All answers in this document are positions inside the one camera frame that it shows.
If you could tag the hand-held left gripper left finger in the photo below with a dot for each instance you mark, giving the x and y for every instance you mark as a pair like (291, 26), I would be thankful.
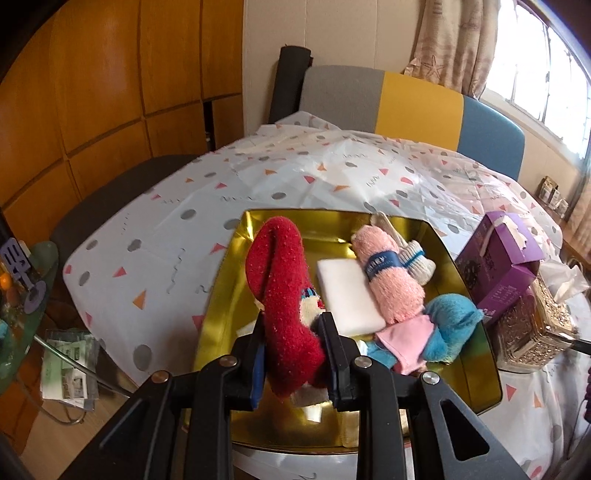
(258, 369)

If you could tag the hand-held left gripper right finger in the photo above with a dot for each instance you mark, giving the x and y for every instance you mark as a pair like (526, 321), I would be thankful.
(333, 369)

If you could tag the red fluffy sock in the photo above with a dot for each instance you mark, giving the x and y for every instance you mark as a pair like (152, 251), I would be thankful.
(281, 300)

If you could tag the white sponge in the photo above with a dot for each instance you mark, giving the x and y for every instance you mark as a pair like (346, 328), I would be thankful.
(346, 295)

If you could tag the gold metal tray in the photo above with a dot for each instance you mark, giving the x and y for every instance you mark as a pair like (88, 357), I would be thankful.
(221, 286)

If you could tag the pink sock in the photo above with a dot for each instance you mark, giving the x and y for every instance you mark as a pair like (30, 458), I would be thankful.
(397, 295)

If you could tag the blue fuzzy sock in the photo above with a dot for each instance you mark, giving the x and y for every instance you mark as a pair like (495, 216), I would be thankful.
(452, 323)

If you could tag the white blue-striped sock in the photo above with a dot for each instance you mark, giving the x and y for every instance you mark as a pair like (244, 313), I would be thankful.
(418, 267)

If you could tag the purple tissue box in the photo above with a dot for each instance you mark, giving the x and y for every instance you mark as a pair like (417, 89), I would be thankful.
(494, 272)

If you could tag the printed paper sheets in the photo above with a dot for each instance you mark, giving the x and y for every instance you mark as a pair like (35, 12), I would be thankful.
(69, 383)

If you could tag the patterned plastic tablecloth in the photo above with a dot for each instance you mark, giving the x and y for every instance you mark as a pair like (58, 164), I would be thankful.
(184, 194)

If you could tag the ornate silver tissue box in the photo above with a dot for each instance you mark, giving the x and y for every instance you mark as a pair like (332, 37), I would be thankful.
(531, 332)

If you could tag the round glass side table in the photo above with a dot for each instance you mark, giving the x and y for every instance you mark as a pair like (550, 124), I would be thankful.
(18, 350)

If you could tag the white facial tissue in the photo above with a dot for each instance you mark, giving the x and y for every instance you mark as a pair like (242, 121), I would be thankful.
(568, 286)

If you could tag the grey yellow blue sofa backrest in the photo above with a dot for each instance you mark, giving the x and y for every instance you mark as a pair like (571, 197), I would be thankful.
(415, 106)

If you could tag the brown printed packets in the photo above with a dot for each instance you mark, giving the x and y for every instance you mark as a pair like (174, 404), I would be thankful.
(551, 194)

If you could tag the black rolled mat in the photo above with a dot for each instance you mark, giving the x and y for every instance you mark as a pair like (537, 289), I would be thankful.
(291, 78)

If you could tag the beige patterned curtain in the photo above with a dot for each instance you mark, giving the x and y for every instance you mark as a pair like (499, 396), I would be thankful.
(457, 41)
(584, 194)

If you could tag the wooden wardrobe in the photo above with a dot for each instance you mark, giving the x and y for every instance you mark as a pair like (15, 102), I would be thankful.
(115, 69)

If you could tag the barred window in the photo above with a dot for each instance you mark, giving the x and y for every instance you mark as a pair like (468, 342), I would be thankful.
(540, 69)

